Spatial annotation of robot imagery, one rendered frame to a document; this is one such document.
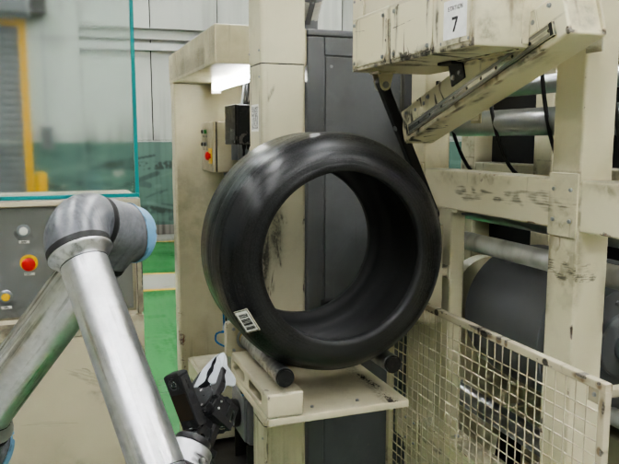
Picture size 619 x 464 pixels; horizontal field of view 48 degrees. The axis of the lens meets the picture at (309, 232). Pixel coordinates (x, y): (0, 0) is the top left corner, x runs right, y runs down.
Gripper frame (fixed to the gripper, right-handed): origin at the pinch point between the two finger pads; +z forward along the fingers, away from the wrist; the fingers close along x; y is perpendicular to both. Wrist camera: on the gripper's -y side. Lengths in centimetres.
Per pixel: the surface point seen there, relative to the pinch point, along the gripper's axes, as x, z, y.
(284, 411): -2.5, 3.8, 26.1
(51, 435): -97, 9, 26
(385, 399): 11, 18, 46
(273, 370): -3.0, 10.4, 19.1
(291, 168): 18.4, 36.5, -14.9
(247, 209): 8.9, 27.2, -14.7
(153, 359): -250, 157, 144
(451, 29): 58, 58, -20
